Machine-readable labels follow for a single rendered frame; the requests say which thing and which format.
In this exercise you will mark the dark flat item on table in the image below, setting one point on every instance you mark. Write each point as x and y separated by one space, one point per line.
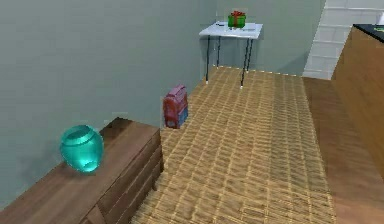
220 24

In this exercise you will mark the woven straw rug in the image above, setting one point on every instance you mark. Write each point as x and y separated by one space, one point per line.
246 150

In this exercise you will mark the white table with black legs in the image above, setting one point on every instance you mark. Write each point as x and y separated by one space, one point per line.
233 31

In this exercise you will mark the brown wooden chest of drawers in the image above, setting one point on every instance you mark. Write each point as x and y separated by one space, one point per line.
110 173

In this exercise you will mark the teal glass vase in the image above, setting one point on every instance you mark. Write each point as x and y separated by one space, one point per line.
81 149

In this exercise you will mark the red and blue backpack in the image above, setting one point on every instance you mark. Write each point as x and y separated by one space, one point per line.
175 106

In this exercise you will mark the wooden counter with black top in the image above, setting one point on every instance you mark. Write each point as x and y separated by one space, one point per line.
363 83

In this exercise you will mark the green gift box red ribbon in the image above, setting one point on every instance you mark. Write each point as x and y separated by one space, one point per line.
237 20

